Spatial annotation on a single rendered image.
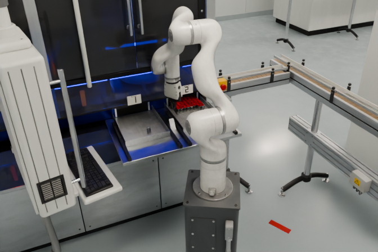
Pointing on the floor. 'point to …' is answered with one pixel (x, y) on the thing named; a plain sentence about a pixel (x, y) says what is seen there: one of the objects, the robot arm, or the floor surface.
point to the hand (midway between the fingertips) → (173, 104)
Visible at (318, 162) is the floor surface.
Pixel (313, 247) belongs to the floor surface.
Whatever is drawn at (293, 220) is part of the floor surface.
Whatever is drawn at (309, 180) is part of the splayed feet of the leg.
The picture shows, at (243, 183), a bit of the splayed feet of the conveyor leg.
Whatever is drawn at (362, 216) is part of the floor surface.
